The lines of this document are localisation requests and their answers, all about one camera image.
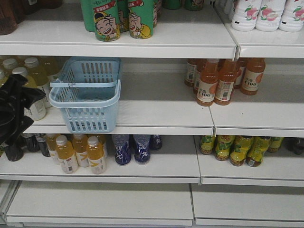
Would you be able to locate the yellow juice bottle white cap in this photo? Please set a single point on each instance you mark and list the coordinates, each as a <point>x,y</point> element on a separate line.
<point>79,144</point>
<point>66,155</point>
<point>96,155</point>

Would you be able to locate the white peach drink bottle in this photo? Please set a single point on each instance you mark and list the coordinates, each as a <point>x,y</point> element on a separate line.
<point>245,16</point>
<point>292,19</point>
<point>269,15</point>

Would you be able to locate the dark drink bottle grey label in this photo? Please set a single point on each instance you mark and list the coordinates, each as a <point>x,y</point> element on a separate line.
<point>31,142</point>
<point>14,152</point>

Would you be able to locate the orange juice bottle barcode label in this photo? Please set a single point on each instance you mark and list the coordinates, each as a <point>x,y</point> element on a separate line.
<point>227,77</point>

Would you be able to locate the plastic cola bottle red label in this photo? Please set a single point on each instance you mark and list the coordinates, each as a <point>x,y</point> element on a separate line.
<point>296,145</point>

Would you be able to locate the pale green drink bottle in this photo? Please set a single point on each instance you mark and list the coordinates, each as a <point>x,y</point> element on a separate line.
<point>37,72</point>
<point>37,111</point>

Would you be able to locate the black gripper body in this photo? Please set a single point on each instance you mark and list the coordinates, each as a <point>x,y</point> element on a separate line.
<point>14,98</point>

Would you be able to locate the orange juice bottle peach label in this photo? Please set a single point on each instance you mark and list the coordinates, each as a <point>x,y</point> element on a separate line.
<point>208,83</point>
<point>253,76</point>

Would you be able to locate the light blue plastic basket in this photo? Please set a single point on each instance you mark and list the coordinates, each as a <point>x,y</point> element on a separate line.
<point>87,93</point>

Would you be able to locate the white metal shelf unit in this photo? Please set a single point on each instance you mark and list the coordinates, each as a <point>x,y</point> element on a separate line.
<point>179,186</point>

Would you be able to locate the green cartoon drink can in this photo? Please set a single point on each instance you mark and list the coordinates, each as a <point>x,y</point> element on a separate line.
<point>106,20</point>
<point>140,18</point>

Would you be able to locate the dark drink bottle black label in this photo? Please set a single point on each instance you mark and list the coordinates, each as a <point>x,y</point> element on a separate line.
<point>41,139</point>

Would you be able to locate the yellow iced tea bottle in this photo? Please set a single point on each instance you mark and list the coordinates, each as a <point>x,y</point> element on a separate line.
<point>222,149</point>
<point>275,144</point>
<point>207,144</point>
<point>255,155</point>
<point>242,145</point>

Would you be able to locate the blue sports drink bottle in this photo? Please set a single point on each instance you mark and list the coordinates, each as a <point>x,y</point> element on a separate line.
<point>122,150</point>
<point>155,142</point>
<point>142,154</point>

